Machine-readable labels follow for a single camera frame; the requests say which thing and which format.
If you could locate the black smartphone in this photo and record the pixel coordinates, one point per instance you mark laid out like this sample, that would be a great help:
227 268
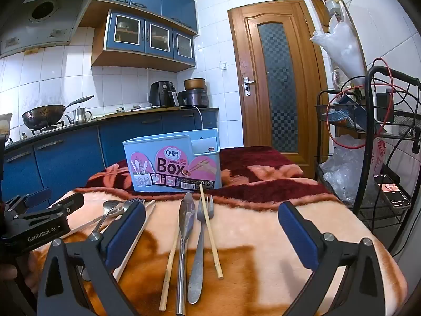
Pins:
393 191

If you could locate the steel kettle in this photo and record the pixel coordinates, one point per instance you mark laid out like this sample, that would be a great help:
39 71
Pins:
79 116

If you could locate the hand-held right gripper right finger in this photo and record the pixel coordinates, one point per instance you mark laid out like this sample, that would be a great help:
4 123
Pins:
296 237

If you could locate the gas stove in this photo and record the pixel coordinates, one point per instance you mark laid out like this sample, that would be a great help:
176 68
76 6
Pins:
49 128

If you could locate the white light switch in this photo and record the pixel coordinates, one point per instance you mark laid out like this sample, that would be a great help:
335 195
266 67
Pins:
223 65

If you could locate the wooden cutting board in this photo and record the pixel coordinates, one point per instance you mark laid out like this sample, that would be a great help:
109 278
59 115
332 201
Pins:
148 109

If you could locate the steel fork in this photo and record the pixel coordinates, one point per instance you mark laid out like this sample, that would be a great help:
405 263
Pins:
131 201
199 260

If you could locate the black air fryer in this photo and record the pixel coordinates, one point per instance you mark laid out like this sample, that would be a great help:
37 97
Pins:
161 93

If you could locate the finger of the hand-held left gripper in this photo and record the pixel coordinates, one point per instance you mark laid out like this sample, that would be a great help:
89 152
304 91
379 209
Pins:
36 196
65 205

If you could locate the blue patterned box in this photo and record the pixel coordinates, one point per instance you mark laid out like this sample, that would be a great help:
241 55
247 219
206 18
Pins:
338 115

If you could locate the row of assorted bottles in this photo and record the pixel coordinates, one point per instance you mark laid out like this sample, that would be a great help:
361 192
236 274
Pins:
332 3

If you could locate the blue lower kitchen cabinets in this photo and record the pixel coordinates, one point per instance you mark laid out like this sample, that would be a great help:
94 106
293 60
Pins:
65 164

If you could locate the white plastic bag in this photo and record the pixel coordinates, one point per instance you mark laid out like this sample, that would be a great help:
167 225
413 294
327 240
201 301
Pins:
342 49

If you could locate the steel spoon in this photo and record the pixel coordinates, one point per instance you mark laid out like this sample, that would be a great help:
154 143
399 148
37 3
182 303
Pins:
110 206
186 223

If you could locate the black wok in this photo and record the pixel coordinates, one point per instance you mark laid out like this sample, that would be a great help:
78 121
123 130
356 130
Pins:
42 115

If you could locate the red and peach printed blanket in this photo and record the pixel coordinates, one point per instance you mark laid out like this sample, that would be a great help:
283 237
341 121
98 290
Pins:
263 270

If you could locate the white chopstick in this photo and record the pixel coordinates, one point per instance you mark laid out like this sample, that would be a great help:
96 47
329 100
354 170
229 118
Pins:
131 250
82 228

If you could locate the light blue utensil box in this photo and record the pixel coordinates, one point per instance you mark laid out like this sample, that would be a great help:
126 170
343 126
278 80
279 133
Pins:
171 171

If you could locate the grey range hood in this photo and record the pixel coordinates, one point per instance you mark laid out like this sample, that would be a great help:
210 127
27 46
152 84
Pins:
39 29

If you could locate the dark rice cooker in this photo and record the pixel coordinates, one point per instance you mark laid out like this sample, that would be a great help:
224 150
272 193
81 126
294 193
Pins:
194 97

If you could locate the blue glass-door wall cabinet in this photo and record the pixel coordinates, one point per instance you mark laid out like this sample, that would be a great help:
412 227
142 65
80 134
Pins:
141 36

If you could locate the wooden door with glass panel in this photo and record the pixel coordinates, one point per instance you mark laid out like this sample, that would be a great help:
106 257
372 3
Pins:
250 72

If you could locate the clear plastic bag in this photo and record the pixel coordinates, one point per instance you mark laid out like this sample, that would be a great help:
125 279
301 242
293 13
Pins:
345 171

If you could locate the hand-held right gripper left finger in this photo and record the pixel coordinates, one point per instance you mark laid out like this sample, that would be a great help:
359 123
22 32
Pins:
126 233

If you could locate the wooden chopstick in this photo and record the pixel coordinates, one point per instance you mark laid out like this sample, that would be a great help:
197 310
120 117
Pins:
169 270
210 233

